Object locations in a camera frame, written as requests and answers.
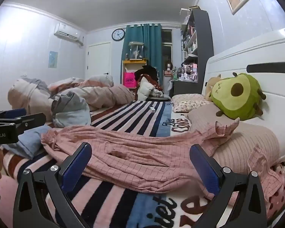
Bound white door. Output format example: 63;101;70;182
87;42;112;79

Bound dark bookshelf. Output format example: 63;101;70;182
173;6;214;98

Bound pink checked pants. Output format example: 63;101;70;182
41;117;285;216

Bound striped bed blanket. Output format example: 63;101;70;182
0;101;252;228

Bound green avocado plush toy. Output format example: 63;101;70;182
209;72;267;121

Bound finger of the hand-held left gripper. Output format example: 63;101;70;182
0;113;47;134
0;108;27;120

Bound pink ribbed pillow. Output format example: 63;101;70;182
188;103;285;174

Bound pink dotted cushion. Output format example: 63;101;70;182
268;163;285;217

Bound glass display case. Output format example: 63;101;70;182
129;41;144;60

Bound light blue folded cloth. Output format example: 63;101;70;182
3;125;53;160

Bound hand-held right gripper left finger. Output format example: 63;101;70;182
13;142;93;228

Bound round wall clock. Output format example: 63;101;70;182
112;29;125;41

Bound bright pink bag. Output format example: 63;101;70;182
123;72;136;88

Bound pink and grey duvet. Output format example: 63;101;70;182
8;75;136;128

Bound teal curtain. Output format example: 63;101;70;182
121;23;162;86

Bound white air conditioner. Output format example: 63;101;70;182
54;23;84;46

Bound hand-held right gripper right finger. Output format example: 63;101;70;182
189;144;268;228

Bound window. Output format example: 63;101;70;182
161;30;173;76

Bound light blue wall poster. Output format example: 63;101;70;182
48;51;59;68

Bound brown plush toy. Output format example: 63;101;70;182
205;74;223;101

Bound floral pillow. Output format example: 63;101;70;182
171;94;213;113

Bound pile of clothes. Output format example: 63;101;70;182
134;65;169;101

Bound yellow shelf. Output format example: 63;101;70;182
122;60;148;89

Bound white bed headboard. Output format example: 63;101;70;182
201;27;285;165

